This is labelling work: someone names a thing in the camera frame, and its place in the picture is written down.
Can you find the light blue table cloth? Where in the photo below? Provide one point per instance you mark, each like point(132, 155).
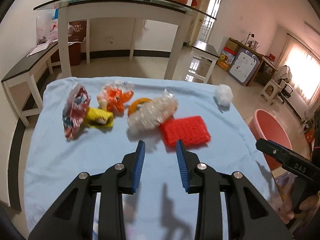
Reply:
point(160, 209)

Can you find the white plastic ball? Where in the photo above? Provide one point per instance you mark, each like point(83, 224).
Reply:
point(223, 95)

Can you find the white plastic step stool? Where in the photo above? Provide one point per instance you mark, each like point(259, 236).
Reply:
point(270, 91)

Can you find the red foam net sleeve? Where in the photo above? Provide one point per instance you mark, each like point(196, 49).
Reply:
point(191, 130)

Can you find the wooden desk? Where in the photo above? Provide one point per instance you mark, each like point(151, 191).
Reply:
point(264, 71)

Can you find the black office chair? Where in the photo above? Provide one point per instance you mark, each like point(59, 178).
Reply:
point(283, 77)

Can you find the right hand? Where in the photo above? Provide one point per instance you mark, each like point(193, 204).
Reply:
point(308, 206)

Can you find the orange white wrapper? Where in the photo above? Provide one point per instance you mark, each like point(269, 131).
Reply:
point(112, 97)

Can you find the red white wrapper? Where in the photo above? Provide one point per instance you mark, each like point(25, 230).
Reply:
point(75, 110)

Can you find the yellow snack wrapper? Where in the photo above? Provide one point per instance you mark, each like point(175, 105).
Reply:
point(96, 117)

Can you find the pink plastic trash bucket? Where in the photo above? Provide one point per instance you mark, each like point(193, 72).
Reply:
point(264, 125)

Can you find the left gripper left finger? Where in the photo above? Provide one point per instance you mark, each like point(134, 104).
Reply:
point(71, 215)

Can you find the right black top bench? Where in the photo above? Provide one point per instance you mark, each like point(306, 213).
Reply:
point(203, 58)

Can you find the glass top white table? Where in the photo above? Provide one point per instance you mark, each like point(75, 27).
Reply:
point(166, 11)

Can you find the black bench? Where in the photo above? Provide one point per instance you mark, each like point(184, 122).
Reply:
point(203, 58)
point(24, 72)

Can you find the orange fruit peel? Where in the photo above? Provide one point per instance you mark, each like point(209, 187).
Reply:
point(135, 106)

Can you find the colourful fruit carton box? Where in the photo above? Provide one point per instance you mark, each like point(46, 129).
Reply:
point(226, 59)

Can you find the dark red box under table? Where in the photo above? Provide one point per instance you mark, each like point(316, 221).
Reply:
point(76, 36)

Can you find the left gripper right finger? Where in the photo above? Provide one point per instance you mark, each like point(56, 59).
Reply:
point(249, 216)

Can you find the clear plastic bag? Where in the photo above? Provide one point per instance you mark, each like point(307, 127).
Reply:
point(152, 114)

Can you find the left black top bench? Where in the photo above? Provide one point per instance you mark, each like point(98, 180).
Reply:
point(24, 72)

